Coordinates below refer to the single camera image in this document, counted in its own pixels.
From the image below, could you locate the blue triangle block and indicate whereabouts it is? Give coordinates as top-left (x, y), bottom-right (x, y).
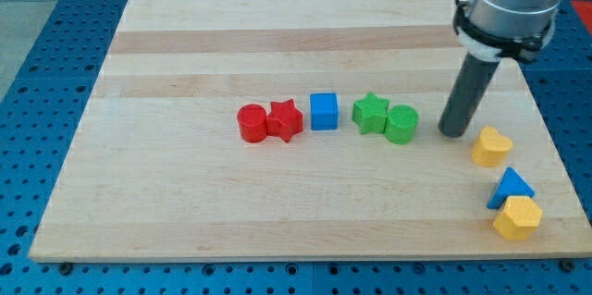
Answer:
top-left (487, 167), bottom-right (536, 209)

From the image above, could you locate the red cylinder block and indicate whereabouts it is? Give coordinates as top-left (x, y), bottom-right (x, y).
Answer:
top-left (237, 104), bottom-right (267, 143)

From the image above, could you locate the blue cube block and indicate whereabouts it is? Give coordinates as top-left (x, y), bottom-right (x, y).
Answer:
top-left (309, 92), bottom-right (339, 130)

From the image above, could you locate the green cylinder block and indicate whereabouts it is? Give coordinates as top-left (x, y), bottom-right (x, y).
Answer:
top-left (384, 104), bottom-right (419, 144)

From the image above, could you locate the wooden board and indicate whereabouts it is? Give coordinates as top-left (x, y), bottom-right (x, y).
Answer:
top-left (29, 0), bottom-right (591, 263)

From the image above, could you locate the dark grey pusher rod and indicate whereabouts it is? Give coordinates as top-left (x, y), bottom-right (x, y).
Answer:
top-left (438, 54), bottom-right (500, 138)

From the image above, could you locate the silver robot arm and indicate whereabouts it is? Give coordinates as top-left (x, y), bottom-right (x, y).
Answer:
top-left (453, 0), bottom-right (561, 63)

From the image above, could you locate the yellow heart block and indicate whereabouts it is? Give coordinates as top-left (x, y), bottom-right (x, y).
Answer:
top-left (471, 126), bottom-right (513, 167)

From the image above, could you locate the green star block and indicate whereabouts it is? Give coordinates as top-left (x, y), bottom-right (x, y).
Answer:
top-left (352, 92), bottom-right (389, 134)

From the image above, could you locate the yellow hexagon block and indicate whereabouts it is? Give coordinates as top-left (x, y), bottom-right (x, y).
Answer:
top-left (493, 195), bottom-right (543, 240)

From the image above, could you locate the red star block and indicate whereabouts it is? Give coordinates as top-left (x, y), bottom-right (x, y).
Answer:
top-left (266, 99), bottom-right (303, 143)

